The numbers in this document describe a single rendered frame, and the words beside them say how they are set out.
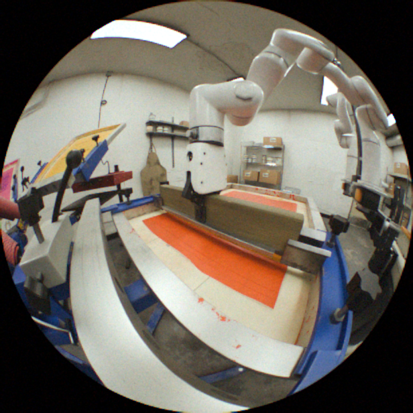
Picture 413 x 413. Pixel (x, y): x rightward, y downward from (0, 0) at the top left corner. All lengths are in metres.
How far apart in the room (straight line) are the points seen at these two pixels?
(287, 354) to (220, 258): 0.19
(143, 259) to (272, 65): 0.46
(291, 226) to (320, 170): 3.75
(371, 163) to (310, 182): 3.42
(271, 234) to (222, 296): 0.12
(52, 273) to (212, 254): 0.25
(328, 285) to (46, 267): 0.30
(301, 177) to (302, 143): 0.95
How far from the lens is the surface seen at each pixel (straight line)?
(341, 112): 0.97
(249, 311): 0.19
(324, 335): 0.17
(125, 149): 2.25
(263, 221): 0.21
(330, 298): 0.19
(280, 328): 0.19
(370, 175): 0.56
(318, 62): 0.50
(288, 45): 0.41
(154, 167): 2.33
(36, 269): 0.16
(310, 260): 0.22
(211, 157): 0.24
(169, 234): 0.32
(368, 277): 0.15
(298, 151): 3.91
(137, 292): 0.26
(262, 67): 0.37
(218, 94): 0.26
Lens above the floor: 1.12
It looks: 20 degrees down
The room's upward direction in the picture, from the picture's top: straight up
